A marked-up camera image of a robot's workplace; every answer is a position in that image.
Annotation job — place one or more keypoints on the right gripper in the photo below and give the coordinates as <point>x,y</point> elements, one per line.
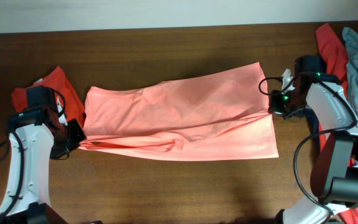
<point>274,107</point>

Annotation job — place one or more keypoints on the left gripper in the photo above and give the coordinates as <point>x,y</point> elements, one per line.
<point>79,136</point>

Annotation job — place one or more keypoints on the salmon pink t-shirt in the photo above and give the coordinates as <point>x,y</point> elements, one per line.
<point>222,116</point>

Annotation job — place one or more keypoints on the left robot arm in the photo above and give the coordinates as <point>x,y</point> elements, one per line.
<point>36,136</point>

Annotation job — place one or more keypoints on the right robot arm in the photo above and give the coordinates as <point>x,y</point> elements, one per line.
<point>334,177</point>

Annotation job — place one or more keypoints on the folded red printed t-shirt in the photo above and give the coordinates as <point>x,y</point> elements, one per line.
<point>58,81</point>

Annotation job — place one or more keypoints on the navy blue garment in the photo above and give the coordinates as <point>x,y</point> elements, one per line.
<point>313,124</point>

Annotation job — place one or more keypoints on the red orange garment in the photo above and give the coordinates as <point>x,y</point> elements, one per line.
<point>334,54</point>

